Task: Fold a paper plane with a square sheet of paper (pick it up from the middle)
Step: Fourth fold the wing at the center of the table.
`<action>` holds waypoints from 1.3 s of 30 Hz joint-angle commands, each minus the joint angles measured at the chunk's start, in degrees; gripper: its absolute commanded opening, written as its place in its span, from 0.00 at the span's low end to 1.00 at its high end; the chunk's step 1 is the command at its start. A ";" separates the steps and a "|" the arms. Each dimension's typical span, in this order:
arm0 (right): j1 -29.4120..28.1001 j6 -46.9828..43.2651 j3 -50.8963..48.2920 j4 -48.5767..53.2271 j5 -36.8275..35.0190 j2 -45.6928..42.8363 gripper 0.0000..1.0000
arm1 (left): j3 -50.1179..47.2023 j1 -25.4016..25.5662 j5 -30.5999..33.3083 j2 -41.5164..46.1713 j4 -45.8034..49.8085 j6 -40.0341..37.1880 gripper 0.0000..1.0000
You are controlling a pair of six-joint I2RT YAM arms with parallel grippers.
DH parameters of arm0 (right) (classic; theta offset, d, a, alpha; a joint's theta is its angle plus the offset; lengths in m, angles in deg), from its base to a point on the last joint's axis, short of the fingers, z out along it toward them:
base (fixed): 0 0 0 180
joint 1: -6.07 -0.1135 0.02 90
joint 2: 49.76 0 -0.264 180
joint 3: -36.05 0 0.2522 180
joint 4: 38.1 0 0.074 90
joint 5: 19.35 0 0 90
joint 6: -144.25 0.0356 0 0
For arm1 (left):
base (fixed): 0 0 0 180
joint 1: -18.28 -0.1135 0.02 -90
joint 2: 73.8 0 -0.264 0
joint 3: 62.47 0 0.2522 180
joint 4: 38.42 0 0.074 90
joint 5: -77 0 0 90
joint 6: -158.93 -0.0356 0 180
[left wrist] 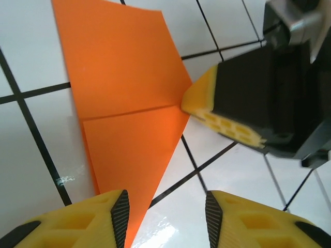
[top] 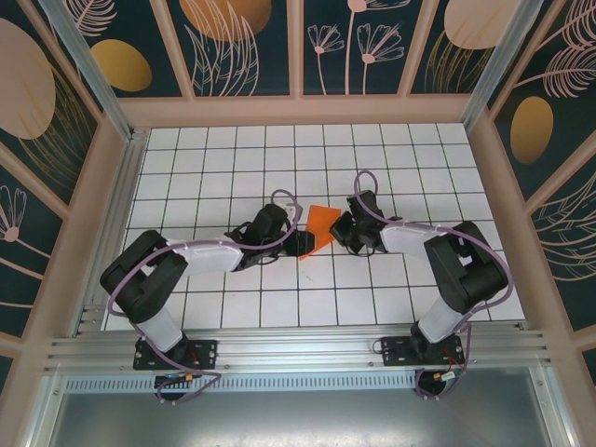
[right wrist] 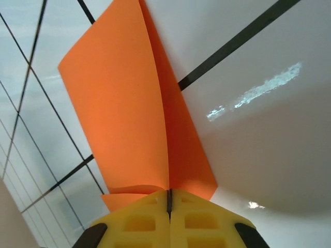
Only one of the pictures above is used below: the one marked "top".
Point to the orange square paper sheet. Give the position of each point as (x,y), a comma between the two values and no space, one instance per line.
(321,219)

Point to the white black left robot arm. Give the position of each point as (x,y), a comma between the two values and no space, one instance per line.
(139,279)

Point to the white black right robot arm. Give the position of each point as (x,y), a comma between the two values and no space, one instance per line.
(465,270)

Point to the grey metal sheet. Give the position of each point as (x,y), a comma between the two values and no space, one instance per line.
(298,419)

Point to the long aluminium mounting rail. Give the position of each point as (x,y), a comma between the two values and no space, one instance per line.
(298,349)

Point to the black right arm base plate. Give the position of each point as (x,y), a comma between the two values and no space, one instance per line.
(396,351)

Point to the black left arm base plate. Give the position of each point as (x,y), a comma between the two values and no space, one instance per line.
(205,354)

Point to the aluminium side rail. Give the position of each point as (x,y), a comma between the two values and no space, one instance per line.
(123,186)

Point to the aluminium corner post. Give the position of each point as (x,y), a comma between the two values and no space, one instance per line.
(500,60)
(84,60)

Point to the aluminium frame bar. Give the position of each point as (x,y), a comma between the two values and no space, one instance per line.
(554,410)
(44,410)

